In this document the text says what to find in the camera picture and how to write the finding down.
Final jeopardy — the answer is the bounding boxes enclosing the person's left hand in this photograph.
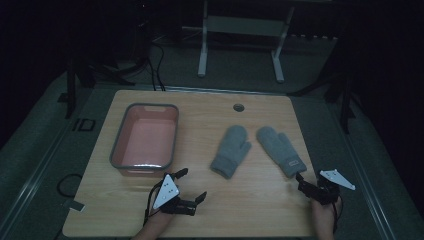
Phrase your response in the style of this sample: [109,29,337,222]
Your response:
[145,208,177,232]

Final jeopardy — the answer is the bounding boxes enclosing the looped black cable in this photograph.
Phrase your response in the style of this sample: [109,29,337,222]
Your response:
[56,172,84,199]

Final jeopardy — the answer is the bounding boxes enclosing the plain grey mitten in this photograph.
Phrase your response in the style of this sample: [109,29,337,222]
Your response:
[209,124,253,180]

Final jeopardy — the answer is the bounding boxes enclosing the grey mitten with label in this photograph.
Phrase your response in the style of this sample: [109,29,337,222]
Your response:
[255,125,308,179]

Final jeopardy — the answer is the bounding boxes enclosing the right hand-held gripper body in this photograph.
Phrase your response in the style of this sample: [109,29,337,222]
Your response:
[308,168,357,206]

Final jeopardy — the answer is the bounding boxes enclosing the person's right hand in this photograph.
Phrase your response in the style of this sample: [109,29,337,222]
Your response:
[310,195,343,228]

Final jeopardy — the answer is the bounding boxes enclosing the black floor cable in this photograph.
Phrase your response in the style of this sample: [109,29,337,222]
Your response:
[146,39,167,92]

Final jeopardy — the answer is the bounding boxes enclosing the pink basin with grey rim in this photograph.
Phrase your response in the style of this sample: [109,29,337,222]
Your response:
[109,102,180,178]

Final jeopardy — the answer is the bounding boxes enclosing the grey tape piece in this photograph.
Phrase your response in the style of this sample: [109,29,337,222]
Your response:
[62,198,86,213]

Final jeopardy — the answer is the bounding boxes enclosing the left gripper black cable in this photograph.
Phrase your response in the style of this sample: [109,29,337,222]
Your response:
[142,181,168,228]

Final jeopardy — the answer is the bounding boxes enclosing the black tripod stand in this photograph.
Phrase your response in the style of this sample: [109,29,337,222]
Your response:
[289,39,358,135]
[58,56,135,120]

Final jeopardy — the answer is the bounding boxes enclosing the white metal stand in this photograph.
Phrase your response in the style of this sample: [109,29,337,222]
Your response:
[197,0,296,84]

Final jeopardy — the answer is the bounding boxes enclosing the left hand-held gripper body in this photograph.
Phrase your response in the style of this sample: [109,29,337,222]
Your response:
[152,172,198,217]

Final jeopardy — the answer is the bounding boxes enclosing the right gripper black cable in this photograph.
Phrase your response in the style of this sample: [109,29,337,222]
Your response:
[331,196,344,234]

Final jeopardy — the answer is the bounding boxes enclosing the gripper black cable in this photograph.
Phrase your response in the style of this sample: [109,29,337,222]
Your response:
[331,196,344,234]
[142,181,168,228]

